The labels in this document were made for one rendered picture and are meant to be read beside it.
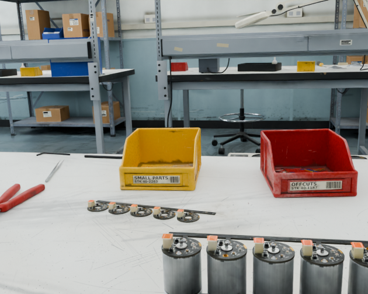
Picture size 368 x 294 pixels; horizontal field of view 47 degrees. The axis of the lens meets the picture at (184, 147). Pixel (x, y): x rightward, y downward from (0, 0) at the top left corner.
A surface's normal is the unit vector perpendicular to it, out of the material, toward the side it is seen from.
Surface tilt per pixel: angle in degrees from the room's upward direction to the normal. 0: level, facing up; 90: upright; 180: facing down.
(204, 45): 90
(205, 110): 90
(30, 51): 90
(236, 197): 0
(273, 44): 90
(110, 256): 0
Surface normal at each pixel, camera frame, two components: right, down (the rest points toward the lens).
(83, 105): -0.19, 0.24
